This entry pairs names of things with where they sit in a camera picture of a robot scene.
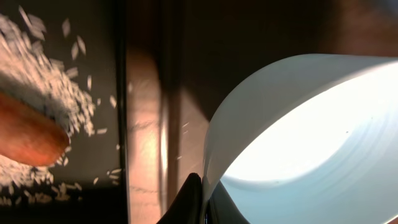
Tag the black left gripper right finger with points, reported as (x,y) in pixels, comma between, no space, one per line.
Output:
(221,209)

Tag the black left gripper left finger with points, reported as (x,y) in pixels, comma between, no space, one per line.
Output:
(186,207)

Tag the light blue rice bowl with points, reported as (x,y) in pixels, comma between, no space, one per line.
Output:
(308,139)

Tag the orange carrot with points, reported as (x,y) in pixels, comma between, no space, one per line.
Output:
(27,136)

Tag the brown serving tray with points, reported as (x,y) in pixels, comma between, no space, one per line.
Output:
(209,47)

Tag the black plastic tray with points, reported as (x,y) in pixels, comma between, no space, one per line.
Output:
(82,34)

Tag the spilled white rice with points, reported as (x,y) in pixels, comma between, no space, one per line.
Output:
(46,85)

